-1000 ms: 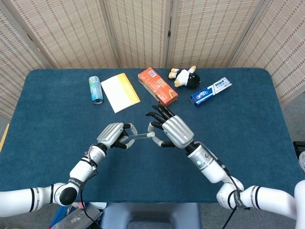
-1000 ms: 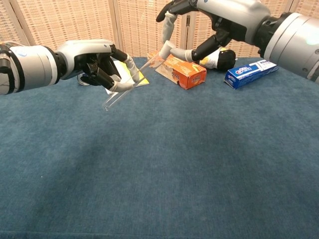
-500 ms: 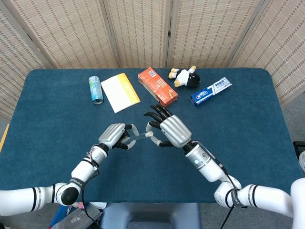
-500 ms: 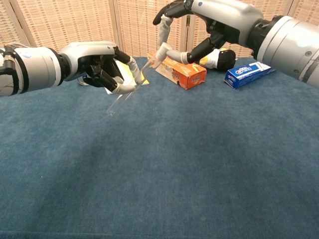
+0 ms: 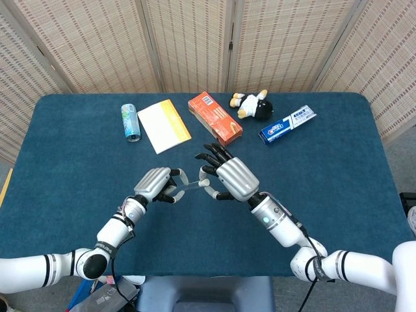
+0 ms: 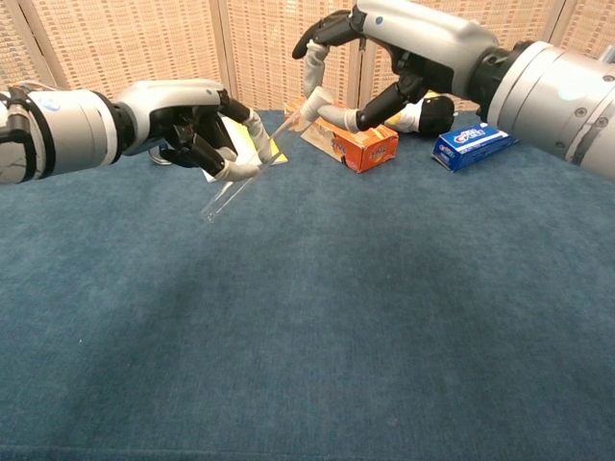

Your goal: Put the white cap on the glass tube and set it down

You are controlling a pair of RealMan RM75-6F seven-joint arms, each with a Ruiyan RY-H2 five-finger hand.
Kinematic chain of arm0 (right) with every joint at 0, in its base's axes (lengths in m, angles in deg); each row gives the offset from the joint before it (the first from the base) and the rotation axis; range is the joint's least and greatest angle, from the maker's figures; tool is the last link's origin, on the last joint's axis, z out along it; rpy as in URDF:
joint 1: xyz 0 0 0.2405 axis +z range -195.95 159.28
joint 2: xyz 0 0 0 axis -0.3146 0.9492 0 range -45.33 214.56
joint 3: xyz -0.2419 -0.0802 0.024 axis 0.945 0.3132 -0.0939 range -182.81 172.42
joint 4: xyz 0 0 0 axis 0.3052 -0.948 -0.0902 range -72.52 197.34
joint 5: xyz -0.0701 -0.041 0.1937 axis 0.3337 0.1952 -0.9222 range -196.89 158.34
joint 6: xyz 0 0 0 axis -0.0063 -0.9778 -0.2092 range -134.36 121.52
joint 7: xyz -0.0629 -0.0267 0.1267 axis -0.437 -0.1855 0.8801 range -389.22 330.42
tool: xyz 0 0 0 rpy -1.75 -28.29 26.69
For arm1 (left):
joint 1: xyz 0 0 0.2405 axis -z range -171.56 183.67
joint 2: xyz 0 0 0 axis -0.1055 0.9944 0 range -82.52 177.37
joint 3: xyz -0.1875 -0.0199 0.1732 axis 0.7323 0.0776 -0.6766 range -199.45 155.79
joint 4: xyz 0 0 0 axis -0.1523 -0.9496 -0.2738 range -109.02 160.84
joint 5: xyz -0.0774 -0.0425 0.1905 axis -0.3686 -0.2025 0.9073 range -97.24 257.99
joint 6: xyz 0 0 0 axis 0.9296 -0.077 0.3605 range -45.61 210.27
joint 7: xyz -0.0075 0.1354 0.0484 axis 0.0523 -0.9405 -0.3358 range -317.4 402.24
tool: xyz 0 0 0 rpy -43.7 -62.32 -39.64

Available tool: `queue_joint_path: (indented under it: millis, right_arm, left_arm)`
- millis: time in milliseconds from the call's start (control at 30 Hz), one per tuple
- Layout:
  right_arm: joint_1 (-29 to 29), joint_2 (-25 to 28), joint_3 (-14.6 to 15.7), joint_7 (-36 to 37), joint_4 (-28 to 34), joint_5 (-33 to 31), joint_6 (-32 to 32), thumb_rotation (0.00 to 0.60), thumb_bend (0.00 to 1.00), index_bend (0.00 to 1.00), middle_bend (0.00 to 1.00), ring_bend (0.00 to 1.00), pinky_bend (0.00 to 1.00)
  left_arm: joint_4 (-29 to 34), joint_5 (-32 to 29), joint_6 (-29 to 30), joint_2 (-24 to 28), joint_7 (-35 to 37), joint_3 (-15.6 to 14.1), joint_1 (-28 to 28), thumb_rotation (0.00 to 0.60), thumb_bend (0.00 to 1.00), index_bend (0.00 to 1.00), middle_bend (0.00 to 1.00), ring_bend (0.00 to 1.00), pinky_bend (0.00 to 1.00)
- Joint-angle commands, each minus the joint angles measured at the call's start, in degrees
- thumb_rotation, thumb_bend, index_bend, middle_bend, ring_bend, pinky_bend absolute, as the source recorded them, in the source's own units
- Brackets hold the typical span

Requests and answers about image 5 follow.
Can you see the light blue beverage can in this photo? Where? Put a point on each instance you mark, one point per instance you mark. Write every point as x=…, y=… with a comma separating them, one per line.
x=130, y=123

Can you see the clear plastic tube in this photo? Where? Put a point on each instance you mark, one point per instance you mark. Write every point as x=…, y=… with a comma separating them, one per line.
x=190, y=185

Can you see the woven folding screen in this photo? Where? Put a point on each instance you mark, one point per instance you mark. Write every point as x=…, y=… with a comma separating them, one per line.
x=195, y=42

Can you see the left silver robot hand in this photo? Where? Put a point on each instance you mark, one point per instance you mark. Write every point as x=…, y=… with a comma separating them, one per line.
x=152, y=183

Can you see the blue toothpaste box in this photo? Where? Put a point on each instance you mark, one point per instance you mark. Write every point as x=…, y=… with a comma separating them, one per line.
x=286, y=125

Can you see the grey bag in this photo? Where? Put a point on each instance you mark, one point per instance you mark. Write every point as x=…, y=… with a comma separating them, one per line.
x=104, y=297

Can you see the orange cardboard box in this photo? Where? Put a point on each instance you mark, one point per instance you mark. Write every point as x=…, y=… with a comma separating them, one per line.
x=216, y=118

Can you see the white shoe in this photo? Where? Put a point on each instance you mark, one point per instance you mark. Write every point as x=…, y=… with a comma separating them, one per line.
x=135, y=279

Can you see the blue table cloth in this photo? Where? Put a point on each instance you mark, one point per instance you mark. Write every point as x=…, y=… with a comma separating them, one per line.
x=201, y=240

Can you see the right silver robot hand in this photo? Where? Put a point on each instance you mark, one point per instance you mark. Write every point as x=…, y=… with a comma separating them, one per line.
x=237, y=178

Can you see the blue flat item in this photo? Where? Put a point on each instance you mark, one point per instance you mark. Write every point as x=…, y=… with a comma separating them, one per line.
x=85, y=291

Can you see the plush penguin toy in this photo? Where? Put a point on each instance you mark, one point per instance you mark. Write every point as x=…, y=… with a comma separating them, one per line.
x=256, y=107

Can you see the white round object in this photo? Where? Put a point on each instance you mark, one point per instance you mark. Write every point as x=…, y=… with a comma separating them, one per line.
x=412, y=221

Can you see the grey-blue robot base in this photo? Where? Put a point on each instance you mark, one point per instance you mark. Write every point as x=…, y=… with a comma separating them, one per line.
x=208, y=292

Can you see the white and yellow notebook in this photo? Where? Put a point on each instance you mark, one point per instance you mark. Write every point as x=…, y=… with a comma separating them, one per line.
x=162, y=128

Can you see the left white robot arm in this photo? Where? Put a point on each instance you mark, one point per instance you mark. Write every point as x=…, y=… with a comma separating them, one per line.
x=113, y=230

